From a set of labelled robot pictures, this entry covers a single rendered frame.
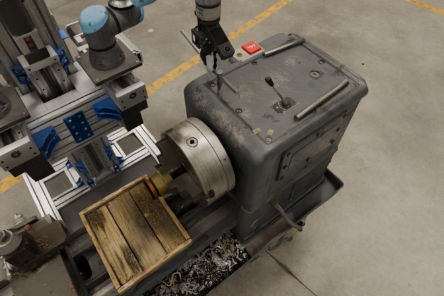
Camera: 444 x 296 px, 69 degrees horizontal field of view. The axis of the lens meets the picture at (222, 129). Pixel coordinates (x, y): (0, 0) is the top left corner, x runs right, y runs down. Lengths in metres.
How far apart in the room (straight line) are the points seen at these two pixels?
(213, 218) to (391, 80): 2.53
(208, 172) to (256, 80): 0.40
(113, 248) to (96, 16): 0.89
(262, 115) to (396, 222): 1.64
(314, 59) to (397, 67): 2.31
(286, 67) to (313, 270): 1.36
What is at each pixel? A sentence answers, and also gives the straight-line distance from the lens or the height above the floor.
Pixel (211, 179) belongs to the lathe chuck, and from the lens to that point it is 1.08.
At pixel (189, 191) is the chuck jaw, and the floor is 1.12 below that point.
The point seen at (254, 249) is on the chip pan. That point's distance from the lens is 1.65.
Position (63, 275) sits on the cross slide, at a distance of 1.28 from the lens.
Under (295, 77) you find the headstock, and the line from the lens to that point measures 1.28.
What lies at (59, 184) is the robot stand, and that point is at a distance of 2.41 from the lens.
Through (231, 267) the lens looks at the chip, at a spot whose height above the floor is 0.55.
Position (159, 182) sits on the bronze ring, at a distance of 1.14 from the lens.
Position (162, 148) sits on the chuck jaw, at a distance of 1.14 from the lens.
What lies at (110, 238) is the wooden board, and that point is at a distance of 1.36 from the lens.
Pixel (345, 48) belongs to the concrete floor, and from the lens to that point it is 3.68.
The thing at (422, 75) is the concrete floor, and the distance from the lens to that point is 3.67.
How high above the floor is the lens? 2.10
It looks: 52 degrees down
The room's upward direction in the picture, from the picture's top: straight up
